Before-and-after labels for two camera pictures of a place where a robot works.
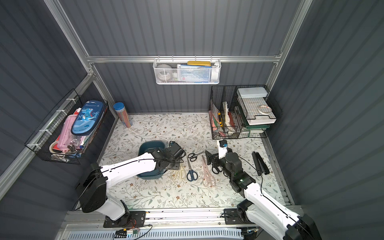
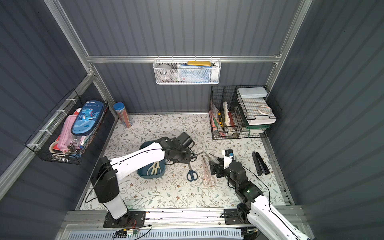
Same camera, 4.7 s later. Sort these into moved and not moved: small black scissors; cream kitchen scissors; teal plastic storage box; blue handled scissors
Moved: cream kitchen scissors
Not moved: blue handled scissors; teal plastic storage box; small black scissors
